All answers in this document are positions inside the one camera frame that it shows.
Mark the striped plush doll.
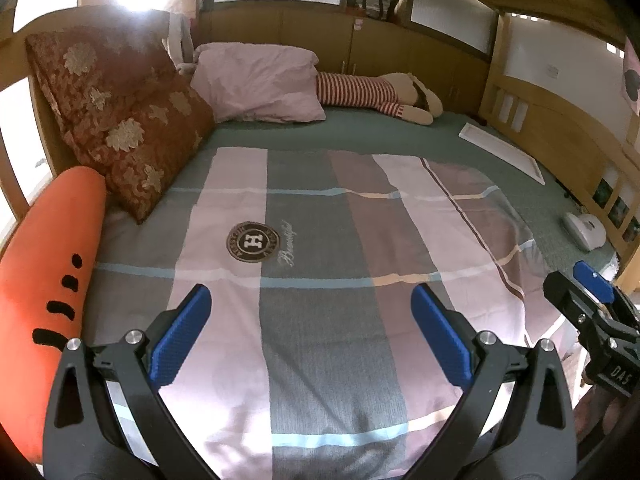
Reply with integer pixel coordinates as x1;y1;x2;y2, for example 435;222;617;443
316;71;445;126

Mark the wooden bed frame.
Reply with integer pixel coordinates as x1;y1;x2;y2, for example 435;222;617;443
0;0;640;311

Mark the white toy guitar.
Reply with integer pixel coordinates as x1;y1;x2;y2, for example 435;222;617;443
560;212;608;253

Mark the orange carrot pillow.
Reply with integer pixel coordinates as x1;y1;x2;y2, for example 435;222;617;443
0;166;108;466

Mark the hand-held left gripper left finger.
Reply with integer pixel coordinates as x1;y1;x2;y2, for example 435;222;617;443
42;282;216;480

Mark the pink pillow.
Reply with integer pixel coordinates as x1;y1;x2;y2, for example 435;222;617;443
190;42;327;123

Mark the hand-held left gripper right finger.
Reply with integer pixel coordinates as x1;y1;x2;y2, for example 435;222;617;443
405;282;578;480

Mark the pink hanging cloth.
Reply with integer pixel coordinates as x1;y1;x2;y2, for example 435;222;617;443
622;35;640;116

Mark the checked pink grey blanket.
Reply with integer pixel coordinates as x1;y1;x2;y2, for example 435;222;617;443
82;146;566;480

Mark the grey rabbit plush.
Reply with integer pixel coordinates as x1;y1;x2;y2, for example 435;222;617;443
162;10;198;76

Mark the white flat board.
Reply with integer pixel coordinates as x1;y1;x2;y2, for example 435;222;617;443
459;122;545;187

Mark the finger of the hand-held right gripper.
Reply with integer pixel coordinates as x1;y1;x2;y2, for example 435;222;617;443
543;271;608;333
572;260;640;333

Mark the brown floral pillow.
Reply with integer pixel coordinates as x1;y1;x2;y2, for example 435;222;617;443
25;30;217;225

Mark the green bed sheet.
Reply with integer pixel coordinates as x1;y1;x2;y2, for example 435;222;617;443
100;107;621;281

